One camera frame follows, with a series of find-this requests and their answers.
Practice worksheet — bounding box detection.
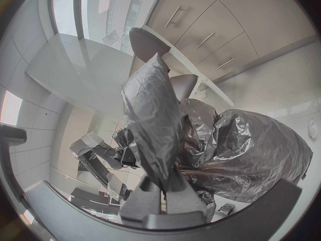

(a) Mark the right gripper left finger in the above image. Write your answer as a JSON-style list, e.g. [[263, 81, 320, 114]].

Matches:
[[120, 177, 161, 221]]

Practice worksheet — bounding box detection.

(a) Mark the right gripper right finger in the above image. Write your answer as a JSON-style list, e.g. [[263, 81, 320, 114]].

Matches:
[[166, 165, 207, 221]]

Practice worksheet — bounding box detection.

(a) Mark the black plastic bag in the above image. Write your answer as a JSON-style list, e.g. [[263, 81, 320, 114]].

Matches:
[[120, 52, 313, 223]]

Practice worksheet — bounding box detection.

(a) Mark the grey padded white-framed chair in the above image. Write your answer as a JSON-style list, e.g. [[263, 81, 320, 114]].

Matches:
[[129, 26, 235, 107]]

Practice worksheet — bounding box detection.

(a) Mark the crumpled white paper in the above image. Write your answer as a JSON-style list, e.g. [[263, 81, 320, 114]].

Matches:
[[309, 118, 317, 139]]

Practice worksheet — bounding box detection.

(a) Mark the window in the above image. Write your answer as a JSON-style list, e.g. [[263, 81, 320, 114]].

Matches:
[[38, 0, 166, 52]]

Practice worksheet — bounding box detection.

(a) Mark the beige cabinet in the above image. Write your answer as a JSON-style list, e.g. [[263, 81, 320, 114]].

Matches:
[[25, 0, 317, 183]]

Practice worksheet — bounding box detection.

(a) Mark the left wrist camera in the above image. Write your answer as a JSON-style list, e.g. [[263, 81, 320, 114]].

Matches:
[[112, 128, 131, 149]]

